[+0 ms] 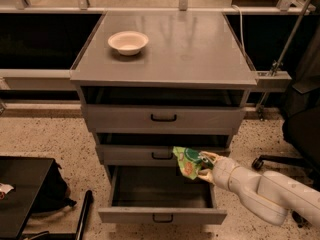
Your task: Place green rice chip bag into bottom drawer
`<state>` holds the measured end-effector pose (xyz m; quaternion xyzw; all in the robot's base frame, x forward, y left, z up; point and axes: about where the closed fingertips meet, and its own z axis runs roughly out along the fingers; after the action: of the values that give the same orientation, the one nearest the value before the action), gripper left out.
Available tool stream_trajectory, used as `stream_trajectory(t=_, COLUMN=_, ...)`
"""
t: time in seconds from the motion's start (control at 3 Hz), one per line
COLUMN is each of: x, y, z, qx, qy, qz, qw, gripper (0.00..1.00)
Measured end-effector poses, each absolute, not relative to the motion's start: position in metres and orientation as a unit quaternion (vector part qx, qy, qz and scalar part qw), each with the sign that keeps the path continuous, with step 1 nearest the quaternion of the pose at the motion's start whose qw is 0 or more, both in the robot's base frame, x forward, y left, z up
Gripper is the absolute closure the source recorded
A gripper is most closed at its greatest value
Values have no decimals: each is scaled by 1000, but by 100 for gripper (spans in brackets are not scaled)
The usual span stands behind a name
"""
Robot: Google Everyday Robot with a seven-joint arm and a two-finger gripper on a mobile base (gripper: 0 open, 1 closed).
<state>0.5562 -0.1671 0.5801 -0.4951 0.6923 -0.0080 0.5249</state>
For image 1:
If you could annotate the black backpack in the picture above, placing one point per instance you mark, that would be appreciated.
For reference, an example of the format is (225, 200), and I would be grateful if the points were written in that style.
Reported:
(54, 194)

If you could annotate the grey middle drawer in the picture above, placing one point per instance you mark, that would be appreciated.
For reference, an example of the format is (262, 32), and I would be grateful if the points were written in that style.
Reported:
(128, 149)

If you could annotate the black office chair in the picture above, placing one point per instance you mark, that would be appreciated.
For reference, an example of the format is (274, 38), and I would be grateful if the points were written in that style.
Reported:
(301, 128)

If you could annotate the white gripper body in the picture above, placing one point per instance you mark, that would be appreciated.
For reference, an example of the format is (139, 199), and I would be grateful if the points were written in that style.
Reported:
(224, 171)

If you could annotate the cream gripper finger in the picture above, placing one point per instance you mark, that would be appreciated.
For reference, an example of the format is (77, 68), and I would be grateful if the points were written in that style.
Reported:
(209, 157)
(206, 175)

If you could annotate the white paper bowl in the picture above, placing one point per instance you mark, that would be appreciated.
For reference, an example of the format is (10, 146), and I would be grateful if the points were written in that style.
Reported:
(128, 43)

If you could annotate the grey bottom drawer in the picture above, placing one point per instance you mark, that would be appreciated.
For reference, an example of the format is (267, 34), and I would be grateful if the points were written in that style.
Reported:
(159, 195)

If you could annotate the metal diagonal rod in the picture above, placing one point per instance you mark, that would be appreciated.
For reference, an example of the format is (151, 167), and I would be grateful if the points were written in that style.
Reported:
(283, 6)

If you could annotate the green rice chip bag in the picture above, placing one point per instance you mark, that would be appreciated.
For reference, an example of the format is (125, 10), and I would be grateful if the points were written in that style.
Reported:
(189, 162)

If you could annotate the white crumpled paper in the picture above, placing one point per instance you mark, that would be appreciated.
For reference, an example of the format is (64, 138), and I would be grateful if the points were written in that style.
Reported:
(5, 189)

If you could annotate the grey drawer cabinet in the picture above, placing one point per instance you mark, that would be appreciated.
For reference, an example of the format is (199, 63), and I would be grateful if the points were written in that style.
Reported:
(186, 50)

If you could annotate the grey top drawer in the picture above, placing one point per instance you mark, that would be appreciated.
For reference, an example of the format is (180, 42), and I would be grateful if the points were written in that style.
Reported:
(161, 110)

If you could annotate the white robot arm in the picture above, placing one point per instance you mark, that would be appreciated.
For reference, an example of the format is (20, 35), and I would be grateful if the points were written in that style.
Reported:
(269, 195)

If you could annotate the grey drawer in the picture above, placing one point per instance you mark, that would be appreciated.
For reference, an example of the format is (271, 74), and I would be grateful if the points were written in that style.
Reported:
(128, 149)
(161, 110)
(159, 195)

